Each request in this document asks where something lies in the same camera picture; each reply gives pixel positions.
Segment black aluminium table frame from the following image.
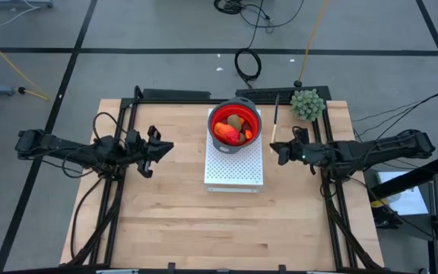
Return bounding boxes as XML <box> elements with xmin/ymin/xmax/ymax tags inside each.
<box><xmin>65</xmin><ymin>85</ymin><xmax>386</xmax><ymax>274</ymax></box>

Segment white floor cable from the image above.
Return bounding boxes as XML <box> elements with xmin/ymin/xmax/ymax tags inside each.
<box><xmin>0</xmin><ymin>0</ymin><xmax>40</xmax><ymax>37</ymax></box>

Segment red collapsible bowl grey rim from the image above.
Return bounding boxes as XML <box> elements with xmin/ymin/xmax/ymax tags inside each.
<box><xmin>207</xmin><ymin>96</ymin><xmax>263</xmax><ymax>155</ymax></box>

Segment thin black cable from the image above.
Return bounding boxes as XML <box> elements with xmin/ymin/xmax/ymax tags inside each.
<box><xmin>351</xmin><ymin>92</ymin><xmax>438</xmax><ymax>149</ymax></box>

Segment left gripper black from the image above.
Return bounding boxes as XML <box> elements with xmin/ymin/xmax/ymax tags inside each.
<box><xmin>125</xmin><ymin>125</ymin><xmax>175</xmax><ymax>179</ymax></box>

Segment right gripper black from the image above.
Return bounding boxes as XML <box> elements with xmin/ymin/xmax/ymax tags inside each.
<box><xmin>269</xmin><ymin>126</ymin><xmax>313</xmax><ymax>167</ymax></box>

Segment black rectangular box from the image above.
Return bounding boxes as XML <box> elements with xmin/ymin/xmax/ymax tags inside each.
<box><xmin>141</xmin><ymin>88</ymin><xmax>212</xmax><ymax>101</ymax></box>

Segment black cable bundle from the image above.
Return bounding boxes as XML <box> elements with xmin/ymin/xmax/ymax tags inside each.
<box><xmin>214</xmin><ymin>0</ymin><xmax>306</xmax><ymax>30</ymax></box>

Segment yellow cable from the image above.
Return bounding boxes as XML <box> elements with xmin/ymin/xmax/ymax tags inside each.
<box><xmin>0</xmin><ymin>28</ymin><xmax>49</xmax><ymax>101</ymax></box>
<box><xmin>297</xmin><ymin>0</ymin><xmax>329</xmax><ymax>88</ymax></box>

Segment red yellow toy mango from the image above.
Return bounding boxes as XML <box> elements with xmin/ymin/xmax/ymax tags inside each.
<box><xmin>213</xmin><ymin>122</ymin><xmax>241</xmax><ymax>146</ymax></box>

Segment green artificial potted plant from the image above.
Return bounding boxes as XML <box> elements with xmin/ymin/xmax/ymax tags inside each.
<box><xmin>290</xmin><ymin>88</ymin><xmax>326</xmax><ymax>123</ymax></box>

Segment white perforated metal shelf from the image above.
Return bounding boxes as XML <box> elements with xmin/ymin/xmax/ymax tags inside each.
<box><xmin>203</xmin><ymin>108</ymin><xmax>265</xmax><ymax>193</ymax></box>

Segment knife with wooden handle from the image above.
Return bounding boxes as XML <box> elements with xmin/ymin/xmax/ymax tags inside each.
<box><xmin>270</xmin><ymin>94</ymin><xmax>281</xmax><ymax>154</ymax></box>

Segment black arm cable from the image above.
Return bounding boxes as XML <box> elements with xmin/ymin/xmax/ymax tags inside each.
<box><xmin>69</xmin><ymin>177</ymin><xmax>105</xmax><ymax>262</ymax></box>

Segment coiled black floor cable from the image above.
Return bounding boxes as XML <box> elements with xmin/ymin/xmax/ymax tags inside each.
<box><xmin>233</xmin><ymin>22</ymin><xmax>265</xmax><ymax>89</ymax></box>

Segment white paper sheet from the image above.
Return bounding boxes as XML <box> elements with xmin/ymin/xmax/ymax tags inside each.
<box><xmin>376</xmin><ymin>170</ymin><xmax>430</xmax><ymax>217</ymax></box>

